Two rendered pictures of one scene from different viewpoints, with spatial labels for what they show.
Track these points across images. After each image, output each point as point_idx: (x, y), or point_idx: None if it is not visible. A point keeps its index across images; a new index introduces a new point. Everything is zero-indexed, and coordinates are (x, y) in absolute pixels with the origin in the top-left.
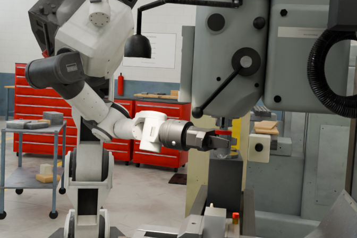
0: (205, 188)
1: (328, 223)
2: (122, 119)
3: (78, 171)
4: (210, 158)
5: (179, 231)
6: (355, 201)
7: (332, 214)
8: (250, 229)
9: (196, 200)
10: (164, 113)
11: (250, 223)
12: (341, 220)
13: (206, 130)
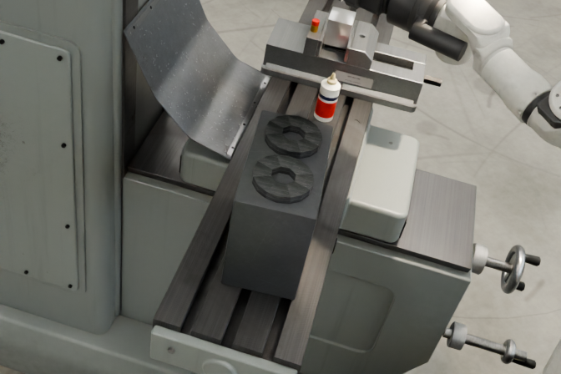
0: (295, 326)
1: (156, 64)
2: (543, 78)
3: None
4: (332, 126)
5: (376, 41)
6: (144, 4)
7: (149, 55)
8: (251, 136)
9: (326, 252)
10: None
11: (245, 150)
12: (162, 29)
13: None
